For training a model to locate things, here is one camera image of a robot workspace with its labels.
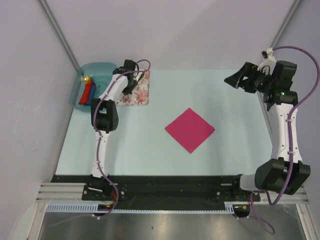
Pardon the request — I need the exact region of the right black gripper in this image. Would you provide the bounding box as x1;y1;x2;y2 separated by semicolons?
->
224;62;276;94

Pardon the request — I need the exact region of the magenta paper napkin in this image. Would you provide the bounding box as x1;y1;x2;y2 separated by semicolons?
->
164;108;215;154

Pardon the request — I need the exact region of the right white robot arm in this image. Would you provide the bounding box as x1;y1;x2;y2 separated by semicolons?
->
224;60;311;201

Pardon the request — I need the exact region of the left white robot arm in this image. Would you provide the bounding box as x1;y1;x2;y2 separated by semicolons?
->
87;59;144;200

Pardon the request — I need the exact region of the floral cloth mat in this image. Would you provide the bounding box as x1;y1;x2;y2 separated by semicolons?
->
116;71;150;107

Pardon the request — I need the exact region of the blue marker pen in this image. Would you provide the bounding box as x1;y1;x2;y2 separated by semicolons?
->
84;84;97;106

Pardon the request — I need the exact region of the gold foil candy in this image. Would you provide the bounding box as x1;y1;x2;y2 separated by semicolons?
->
80;75;93;84

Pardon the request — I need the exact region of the red marker pen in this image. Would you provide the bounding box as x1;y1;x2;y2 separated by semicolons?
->
78;81;93;105

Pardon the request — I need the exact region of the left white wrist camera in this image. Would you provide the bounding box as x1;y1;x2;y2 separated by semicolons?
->
135;72;145;79

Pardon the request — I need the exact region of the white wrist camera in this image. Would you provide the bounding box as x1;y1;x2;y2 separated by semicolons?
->
135;72;145;79
257;47;276;75

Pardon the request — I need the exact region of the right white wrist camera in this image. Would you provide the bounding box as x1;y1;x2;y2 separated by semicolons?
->
257;47;276;75

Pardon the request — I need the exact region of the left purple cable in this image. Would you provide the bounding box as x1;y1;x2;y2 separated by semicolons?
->
47;59;151;227

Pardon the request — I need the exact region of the purple cable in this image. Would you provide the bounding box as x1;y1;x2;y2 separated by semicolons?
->
249;45;320;236
47;59;151;227

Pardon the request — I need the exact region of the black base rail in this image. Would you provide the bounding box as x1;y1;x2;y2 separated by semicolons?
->
51;175;250;212

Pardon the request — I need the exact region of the white cable duct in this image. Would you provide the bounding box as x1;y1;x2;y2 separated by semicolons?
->
46;202;236;215

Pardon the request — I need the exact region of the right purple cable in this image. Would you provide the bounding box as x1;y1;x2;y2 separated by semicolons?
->
249;45;320;236

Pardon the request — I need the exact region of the aluminium frame rail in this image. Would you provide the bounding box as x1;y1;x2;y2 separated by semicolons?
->
36;183;85;203

